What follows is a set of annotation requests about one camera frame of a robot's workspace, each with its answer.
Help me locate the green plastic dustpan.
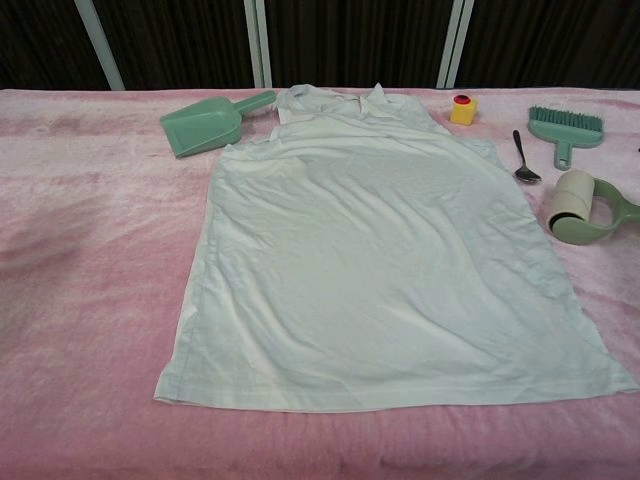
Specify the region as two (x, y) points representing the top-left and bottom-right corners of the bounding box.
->
(159, 90), (278, 160)

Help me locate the white partition post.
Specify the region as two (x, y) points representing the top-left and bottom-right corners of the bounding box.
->
(437, 0), (476, 90)
(74, 0), (126, 92)
(243, 0), (274, 89)

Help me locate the green plastic hand brush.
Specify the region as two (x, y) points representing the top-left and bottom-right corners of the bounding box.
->
(528, 104), (605, 172)

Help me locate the dark metal spoon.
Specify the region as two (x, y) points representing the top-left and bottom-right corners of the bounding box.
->
(511, 129), (544, 185)

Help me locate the green lint roller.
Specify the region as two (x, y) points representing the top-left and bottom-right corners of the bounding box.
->
(545, 168), (640, 247)

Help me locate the white sleeveless shirt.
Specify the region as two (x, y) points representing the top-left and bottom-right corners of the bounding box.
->
(152, 82), (640, 416)

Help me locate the pink fleece table cloth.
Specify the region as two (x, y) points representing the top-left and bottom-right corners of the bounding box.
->
(0, 87), (640, 480)

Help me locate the yellow block with red button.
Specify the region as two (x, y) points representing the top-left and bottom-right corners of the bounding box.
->
(449, 93), (480, 125)

